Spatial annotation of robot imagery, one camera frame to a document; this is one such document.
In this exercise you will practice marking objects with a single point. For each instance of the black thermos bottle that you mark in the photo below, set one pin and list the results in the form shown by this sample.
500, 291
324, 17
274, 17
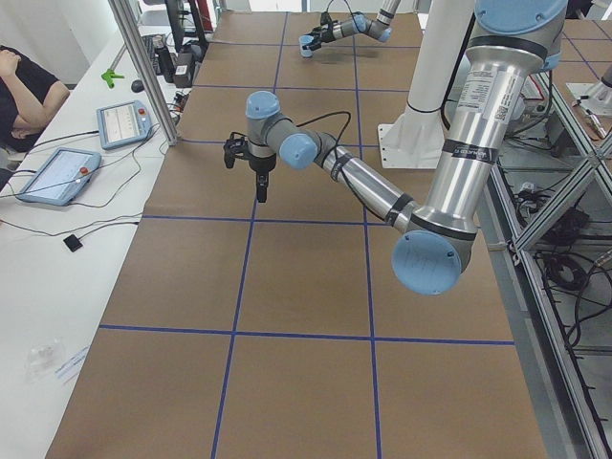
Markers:
166, 63

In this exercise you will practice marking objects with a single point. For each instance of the blue plastic cup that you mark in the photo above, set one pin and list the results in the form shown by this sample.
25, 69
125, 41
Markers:
305, 45

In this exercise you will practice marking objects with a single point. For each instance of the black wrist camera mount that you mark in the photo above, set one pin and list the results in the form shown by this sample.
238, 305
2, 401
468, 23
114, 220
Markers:
236, 148

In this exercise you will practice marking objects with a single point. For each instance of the far blue teach pendant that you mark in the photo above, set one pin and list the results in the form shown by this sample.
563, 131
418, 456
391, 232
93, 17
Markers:
122, 124

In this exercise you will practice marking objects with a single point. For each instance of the green plastic clamp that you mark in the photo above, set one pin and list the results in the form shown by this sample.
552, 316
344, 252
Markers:
110, 77

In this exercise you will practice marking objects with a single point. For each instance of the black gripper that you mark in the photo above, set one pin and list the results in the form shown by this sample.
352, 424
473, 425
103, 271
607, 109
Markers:
262, 164
322, 34

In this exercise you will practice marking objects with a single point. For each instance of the blue teach pendant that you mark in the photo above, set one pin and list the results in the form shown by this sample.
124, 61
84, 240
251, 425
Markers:
61, 178
122, 124

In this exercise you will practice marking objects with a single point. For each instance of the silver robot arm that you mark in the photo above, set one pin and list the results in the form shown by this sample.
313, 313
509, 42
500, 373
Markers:
358, 23
510, 41

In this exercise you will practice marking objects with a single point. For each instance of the aluminium frame post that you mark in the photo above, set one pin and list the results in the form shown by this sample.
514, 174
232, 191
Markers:
130, 33

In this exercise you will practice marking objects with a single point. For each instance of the small black square puck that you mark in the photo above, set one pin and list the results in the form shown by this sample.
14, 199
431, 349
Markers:
72, 242

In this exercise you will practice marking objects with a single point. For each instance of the clear plastic bag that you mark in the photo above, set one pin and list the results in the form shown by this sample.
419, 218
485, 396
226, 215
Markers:
43, 359

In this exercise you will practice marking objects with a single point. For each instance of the near blue teach pendant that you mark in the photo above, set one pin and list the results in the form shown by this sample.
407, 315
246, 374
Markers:
61, 178

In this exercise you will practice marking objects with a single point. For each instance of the black box with label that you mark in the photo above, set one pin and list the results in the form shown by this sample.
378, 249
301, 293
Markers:
184, 70

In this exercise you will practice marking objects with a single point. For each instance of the seated person black shirt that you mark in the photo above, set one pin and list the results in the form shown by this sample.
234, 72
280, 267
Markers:
30, 98

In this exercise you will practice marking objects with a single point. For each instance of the white column pedestal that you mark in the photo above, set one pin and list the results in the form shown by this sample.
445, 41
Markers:
416, 138

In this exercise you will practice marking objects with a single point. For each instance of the black computer mouse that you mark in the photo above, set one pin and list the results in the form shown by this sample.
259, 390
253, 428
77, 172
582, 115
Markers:
137, 86

